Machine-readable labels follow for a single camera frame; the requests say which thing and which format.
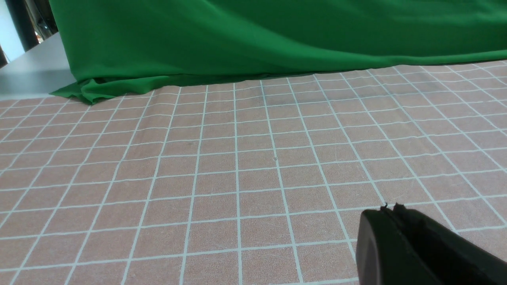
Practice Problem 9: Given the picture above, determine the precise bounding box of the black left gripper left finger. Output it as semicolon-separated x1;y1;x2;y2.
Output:
355;206;440;285

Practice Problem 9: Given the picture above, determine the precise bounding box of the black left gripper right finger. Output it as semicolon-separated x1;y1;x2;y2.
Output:
393;204;507;285

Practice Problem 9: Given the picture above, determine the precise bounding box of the pink grid tablecloth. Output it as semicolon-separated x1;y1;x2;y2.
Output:
0;60;507;285

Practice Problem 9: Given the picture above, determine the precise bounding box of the green backdrop cloth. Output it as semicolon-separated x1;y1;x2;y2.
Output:
50;0;507;105

